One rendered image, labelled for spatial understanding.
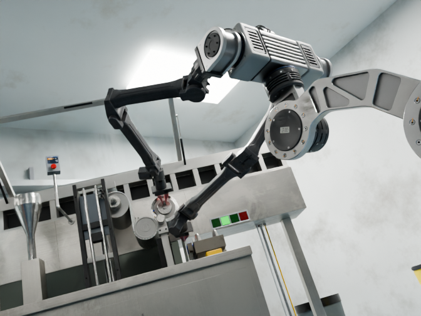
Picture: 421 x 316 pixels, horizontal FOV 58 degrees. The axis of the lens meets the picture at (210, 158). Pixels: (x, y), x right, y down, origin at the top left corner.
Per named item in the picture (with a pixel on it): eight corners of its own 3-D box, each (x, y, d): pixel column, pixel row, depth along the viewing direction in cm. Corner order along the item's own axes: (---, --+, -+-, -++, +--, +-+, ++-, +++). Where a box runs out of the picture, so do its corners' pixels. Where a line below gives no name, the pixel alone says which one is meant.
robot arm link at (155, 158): (116, 116, 153) (123, 98, 160) (104, 119, 155) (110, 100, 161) (160, 176, 185) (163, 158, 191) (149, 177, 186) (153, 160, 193)
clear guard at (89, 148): (-18, 125, 210) (-18, 125, 211) (14, 197, 236) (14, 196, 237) (167, 91, 229) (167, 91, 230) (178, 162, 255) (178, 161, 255)
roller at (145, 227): (136, 241, 194) (131, 219, 199) (140, 251, 217) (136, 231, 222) (159, 235, 196) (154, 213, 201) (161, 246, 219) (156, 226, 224)
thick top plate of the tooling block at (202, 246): (196, 253, 190) (193, 241, 193) (193, 266, 226) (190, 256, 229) (226, 245, 193) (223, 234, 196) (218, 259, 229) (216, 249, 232)
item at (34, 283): (16, 319, 178) (9, 206, 201) (27, 320, 191) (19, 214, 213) (47, 310, 181) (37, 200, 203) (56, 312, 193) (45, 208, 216)
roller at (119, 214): (104, 220, 198) (100, 195, 204) (111, 232, 221) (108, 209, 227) (131, 214, 201) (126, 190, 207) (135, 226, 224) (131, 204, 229)
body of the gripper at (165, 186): (172, 190, 195) (170, 178, 192) (153, 195, 193) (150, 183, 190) (170, 185, 201) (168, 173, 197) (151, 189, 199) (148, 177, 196)
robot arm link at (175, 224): (199, 211, 185) (185, 201, 183) (192, 229, 176) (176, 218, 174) (186, 222, 192) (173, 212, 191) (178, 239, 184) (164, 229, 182)
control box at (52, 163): (47, 170, 206) (45, 154, 210) (47, 175, 211) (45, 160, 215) (61, 169, 209) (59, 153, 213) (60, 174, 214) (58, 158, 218)
